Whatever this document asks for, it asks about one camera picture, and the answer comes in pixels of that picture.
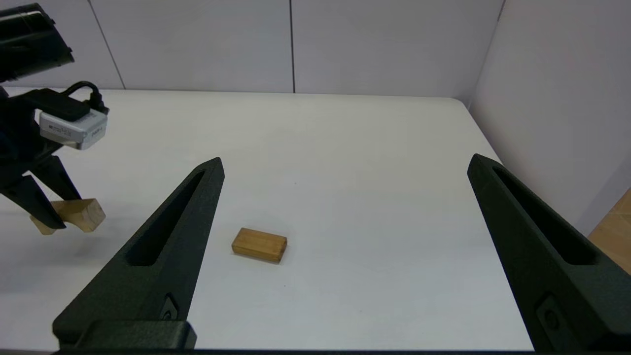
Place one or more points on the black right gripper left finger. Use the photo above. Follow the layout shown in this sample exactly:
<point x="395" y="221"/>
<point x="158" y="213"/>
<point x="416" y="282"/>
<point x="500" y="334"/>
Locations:
<point x="148" y="291"/>

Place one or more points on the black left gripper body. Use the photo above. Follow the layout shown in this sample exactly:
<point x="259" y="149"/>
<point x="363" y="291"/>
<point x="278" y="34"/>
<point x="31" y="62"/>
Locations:
<point x="19" y="143"/>

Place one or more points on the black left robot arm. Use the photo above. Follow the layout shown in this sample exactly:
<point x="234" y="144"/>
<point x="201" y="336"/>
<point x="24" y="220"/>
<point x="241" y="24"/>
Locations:
<point x="29" y="42"/>

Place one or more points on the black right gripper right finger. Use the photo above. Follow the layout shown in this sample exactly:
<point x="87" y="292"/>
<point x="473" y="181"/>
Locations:
<point x="572" y="296"/>

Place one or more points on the rectangular wooden building block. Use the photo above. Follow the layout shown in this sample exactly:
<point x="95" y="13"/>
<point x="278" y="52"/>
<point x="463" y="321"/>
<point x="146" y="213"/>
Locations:
<point x="259" y="244"/>

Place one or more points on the arched wooden building block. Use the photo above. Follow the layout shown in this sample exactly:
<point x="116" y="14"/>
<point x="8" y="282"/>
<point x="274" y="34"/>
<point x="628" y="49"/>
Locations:
<point x="84" y="214"/>

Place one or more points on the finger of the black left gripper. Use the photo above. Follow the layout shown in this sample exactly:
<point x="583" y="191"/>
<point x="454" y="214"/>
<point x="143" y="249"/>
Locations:
<point x="34" y="202"/>
<point x="61" y="180"/>

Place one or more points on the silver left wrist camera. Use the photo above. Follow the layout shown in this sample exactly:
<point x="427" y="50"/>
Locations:
<point x="74" y="129"/>

